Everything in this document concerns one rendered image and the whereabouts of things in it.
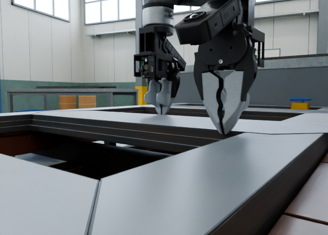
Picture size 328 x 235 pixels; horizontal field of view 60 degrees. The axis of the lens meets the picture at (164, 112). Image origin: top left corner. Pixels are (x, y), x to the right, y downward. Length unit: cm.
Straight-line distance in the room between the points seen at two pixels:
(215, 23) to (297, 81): 98
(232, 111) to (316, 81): 92
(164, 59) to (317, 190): 46
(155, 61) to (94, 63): 1177
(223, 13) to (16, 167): 28
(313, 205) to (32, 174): 20
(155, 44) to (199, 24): 34
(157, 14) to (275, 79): 78
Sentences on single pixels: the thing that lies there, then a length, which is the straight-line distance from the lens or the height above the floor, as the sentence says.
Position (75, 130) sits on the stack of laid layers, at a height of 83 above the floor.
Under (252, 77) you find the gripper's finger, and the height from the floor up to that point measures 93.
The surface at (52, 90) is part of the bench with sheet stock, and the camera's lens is 373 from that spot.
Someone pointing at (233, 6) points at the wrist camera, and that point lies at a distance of 40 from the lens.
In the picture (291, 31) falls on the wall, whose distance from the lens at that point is 986.
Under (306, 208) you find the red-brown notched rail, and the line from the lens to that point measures 24.
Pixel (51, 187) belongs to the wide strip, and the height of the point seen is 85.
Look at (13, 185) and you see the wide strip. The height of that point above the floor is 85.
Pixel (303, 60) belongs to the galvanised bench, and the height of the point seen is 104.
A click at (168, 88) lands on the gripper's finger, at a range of 69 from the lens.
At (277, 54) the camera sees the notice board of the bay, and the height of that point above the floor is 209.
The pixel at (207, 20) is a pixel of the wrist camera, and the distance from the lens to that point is 34.
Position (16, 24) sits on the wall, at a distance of 1085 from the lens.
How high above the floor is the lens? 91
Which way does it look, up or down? 4 degrees down
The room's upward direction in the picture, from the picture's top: straight up
